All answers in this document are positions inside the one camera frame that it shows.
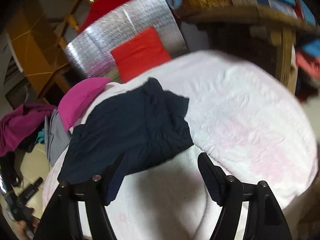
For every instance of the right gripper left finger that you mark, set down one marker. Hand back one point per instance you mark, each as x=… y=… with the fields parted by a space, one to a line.
x=74 y=207

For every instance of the navy blue puffer jacket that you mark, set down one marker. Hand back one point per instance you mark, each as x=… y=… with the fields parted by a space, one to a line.
x=146 y=125

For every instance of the black garment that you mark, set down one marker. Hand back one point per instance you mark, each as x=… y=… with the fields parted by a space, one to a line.
x=12 y=164

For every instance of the cream leather sofa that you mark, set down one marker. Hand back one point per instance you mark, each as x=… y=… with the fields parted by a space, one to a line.
x=31 y=166

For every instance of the teal garment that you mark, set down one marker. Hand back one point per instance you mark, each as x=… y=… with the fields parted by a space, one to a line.
x=40 y=137

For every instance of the magenta fleece garment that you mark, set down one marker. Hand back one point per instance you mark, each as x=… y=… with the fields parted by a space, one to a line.
x=21 y=123

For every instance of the grey garment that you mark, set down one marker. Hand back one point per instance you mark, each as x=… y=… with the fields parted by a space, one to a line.
x=56 y=139

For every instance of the white pink fleece blanket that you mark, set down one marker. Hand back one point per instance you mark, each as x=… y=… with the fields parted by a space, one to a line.
x=245 y=120

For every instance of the magenta pillow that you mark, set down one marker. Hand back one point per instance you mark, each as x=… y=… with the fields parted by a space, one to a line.
x=78 y=98

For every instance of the silver foil insulation panel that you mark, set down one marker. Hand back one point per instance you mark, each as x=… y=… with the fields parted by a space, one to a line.
x=90 y=51

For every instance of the wooden stair railing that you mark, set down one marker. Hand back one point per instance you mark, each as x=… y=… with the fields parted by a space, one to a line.
x=69 y=20

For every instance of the red pillow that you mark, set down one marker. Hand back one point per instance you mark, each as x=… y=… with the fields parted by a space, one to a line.
x=139 y=54

